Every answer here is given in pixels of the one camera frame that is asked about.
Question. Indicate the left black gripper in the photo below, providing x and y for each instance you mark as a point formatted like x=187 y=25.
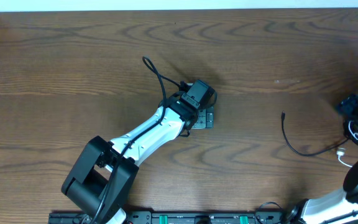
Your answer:
x=204 y=118

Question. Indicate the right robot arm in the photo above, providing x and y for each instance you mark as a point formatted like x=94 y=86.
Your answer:
x=340 y=206

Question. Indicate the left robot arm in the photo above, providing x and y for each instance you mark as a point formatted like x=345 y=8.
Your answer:
x=100 y=180

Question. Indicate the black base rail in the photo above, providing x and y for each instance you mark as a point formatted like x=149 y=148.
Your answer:
x=151 y=217

